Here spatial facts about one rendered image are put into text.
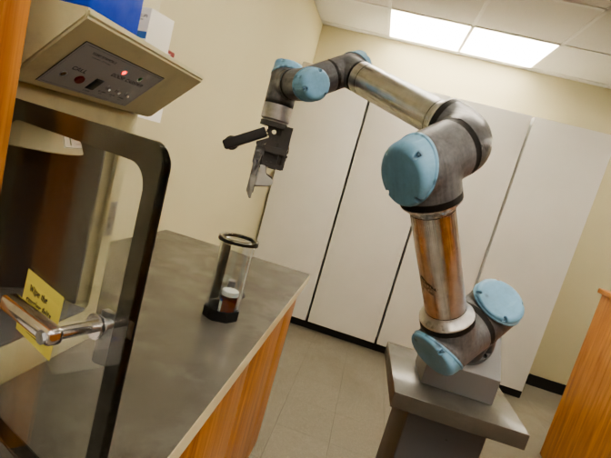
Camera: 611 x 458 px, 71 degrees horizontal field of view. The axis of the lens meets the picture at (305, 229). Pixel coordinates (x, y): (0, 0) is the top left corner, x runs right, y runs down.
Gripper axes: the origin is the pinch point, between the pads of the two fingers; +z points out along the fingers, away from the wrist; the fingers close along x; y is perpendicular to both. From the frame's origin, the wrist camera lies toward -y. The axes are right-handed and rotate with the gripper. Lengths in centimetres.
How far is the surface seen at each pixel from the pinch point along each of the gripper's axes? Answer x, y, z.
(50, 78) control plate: -54, -27, -14
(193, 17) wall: 75, -40, -56
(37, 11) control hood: -59, -27, -21
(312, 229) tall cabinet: 242, 54, 41
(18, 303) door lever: -73, -17, 7
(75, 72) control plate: -52, -25, -16
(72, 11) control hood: -60, -23, -22
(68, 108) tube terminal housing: -44, -28, -11
